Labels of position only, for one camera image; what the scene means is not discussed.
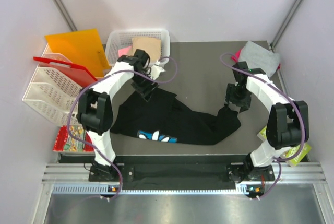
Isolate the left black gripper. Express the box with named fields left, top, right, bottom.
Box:
left=130, top=70, right=159, bottom=101

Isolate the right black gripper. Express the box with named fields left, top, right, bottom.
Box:
left=224, top=84, right=252, bottom=113

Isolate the black t shirt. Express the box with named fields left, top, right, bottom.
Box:
left=110, top=88, right=241, bottom=146

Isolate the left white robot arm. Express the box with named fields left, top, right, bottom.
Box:
left=77, top=50, right=165, bottom=182

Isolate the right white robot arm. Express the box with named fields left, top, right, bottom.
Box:
left=225, top=62, right=309, bottom=183

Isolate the folded pink t shirt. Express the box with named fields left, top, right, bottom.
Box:
left=231, top=49, right=242, bottom=63

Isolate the pink item in basket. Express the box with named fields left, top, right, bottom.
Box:
left=117, top=46, right=132, bottom=57

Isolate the tan folded t shirt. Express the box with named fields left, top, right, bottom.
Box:
left=131, top=37, right=161, bottom=64

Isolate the folded grey t shirt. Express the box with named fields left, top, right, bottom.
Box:
left=238, top=41, right=281, bottom=78

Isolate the white plastic basket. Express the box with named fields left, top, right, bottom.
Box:
left=105, top=28, right=171, bottom=69

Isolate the red plastic folder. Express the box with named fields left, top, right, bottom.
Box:
left=33, top=56, right=97, bottom=87

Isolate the orange plastic folder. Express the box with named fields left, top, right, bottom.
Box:
left=44, top=28, right=110, bottom=77

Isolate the green book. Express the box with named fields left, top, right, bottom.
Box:
left=257, top=126, right=313, bottom=168

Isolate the white file rack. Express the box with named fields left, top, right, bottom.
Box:
left=22, top=46, right=83, bottom=126

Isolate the red comic book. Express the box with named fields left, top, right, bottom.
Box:
left=53, top=125, right=94, bottom=154

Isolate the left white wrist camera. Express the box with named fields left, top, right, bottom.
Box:
left=149, top=62, right=165, bottom=80

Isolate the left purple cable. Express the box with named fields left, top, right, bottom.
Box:
left=66, top=56, right=178, bottom=200

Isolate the purple cable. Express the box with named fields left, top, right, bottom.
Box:
left=66, top=56, right=178, bottom=200
left=220, top=52, right=306, bottom=200

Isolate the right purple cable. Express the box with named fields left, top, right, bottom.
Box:
left=220, top=52, right=306, bottom=200

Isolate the white slotted cable duct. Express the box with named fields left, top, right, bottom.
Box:
left=52, top=184, right=263, bottom=195

